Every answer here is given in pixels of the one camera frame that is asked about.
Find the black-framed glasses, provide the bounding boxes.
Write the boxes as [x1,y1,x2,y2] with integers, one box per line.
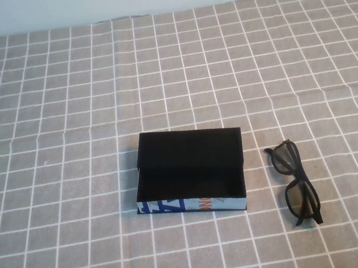
[262,136,325,231]

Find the black printed glasses case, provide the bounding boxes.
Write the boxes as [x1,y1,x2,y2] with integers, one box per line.
[125,117,254,227]

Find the grey white-checked tablecloth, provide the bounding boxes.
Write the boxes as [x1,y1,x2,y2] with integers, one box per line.
[0,0,358,268]

